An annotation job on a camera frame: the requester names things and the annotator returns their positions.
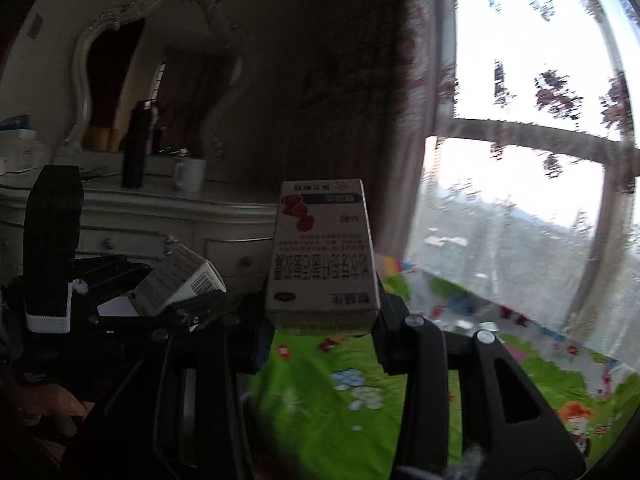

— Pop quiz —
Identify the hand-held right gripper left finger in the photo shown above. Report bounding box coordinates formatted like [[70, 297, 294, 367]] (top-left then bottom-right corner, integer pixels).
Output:
[[150, 302, 274, 480]]

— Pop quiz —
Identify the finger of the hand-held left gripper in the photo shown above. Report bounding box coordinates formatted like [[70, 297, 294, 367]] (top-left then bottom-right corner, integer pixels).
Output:
[[87, 292, 228, 333], [67, 255, 153, 291]]

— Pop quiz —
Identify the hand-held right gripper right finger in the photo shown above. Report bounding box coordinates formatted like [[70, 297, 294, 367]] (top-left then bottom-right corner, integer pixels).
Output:
[[372, 280, 587, 480]]

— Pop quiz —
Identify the white box with dark label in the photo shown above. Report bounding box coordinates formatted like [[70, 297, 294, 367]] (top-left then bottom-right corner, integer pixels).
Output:
[[127, 241, 227, 317]]

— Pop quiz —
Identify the white medicine box red print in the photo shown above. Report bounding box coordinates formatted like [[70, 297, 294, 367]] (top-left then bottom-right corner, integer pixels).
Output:
[[265, 179, 384, 337]]

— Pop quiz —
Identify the person's left hand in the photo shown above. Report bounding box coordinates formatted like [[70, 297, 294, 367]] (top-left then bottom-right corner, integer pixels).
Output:
[[0, 375, 88, 441]]

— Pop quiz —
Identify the green cartoon printed blanket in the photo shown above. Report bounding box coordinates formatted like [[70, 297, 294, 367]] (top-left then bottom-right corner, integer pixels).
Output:
[[250, 255, 631, 480]]

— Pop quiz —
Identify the pale box stack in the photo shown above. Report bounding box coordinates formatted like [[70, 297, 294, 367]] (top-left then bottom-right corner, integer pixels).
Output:
[[0, 115, 51, 176]]

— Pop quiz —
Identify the white ornate dresser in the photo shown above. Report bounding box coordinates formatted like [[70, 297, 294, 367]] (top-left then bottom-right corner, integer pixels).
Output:
[[0, 160, 281, 301]]

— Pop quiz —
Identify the black bottle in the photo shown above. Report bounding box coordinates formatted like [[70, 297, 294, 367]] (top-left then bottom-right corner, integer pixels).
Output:
[[121, 101, 153, 189]]

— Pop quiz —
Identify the white mug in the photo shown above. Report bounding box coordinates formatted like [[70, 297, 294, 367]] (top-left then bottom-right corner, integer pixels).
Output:
[[172, 156, 207, 192]]

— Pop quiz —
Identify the white lace sheer curtain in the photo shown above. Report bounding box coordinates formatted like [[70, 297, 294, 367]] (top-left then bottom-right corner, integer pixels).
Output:
[[405, 0, 640, 361]]

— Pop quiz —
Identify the silver ornate framed mirror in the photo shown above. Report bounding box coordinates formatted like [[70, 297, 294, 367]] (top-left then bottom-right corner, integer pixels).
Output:
[[70, 0, 251, 161]]

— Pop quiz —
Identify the brown patterned curtain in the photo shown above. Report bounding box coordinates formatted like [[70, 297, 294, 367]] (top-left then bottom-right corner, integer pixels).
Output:
[[295, 0, 456, 281]]

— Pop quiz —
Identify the window frame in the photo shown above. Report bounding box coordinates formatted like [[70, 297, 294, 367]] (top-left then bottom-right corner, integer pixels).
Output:
[[440, 115, 640, 177]]

